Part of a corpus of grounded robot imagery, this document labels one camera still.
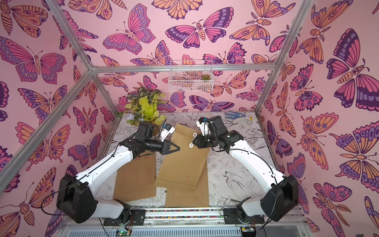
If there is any brown kraft file bag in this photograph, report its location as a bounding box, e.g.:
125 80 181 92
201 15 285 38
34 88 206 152
155 124 210 190

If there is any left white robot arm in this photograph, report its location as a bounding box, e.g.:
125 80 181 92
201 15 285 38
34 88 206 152
56 138 180 225

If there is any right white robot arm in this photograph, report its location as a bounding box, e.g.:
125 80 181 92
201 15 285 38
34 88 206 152
192 116 299 223

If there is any left kraft file bag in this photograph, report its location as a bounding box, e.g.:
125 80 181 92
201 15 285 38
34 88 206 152
113 153 156 202

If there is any bottom kraft file bag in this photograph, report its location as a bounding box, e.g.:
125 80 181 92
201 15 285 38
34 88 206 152
165 164 209 207

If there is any potted green plant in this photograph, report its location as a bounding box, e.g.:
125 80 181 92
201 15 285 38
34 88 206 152
117 87 166 126

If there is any small succulent in basket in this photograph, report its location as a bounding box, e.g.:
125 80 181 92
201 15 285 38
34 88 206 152
201 74 211 81

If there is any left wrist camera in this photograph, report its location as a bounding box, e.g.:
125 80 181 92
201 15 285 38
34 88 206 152
160 123 175 142

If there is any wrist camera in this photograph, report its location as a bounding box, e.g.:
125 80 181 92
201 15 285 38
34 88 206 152
160 123 175 142
196 117 209 136

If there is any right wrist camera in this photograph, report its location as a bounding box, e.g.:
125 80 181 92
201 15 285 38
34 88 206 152
196 117 209 136

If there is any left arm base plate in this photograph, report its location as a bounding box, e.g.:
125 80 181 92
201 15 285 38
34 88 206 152
103 209 146 227

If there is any white wire basket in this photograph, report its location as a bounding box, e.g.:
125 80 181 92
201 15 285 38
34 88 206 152
167 59 214 93

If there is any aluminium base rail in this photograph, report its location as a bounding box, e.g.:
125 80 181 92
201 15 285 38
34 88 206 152
54 206 312 237

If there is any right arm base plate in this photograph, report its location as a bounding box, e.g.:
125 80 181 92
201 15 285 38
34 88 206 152
220 208 265 225

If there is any aluminium frame post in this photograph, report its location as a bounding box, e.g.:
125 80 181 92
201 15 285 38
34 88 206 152
255 0 314 116

